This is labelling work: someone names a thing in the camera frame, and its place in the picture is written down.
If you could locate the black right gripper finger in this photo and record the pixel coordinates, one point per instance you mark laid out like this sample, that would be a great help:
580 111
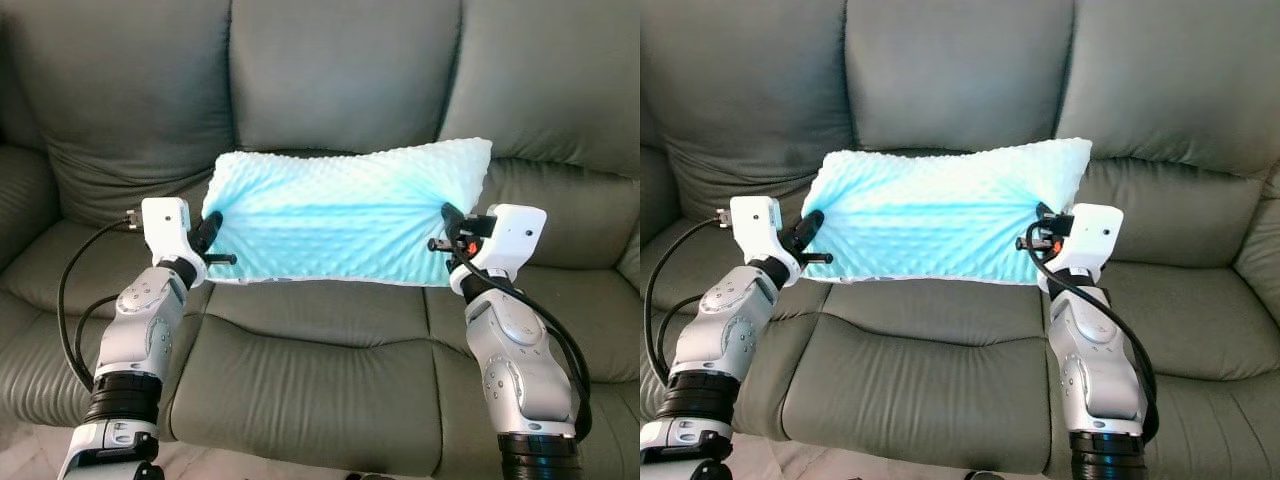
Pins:
1046 212
454 220

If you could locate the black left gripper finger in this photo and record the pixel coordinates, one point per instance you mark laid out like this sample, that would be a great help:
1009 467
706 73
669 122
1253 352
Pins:
212 230
810 230

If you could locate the mint dotted pillow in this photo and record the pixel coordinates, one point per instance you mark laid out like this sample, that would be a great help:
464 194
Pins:
940 215
345 215

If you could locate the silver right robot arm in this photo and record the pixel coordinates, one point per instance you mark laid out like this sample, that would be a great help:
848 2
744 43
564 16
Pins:
520 360
1095 360

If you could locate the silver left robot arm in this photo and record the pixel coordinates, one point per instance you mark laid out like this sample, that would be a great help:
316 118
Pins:
140 330
720 335

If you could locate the grey-green leather sofa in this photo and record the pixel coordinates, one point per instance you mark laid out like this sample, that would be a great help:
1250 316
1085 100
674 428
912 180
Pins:
920 380
330 370

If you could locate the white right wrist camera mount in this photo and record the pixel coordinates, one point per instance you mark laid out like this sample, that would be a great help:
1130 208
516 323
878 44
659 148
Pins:
510 240
1095 240

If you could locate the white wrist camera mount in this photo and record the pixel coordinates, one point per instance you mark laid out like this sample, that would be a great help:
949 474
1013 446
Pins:
755 230
1095 240
165 230
510 240

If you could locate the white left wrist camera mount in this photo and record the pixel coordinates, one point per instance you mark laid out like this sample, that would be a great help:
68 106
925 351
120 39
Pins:
165 230
755 230

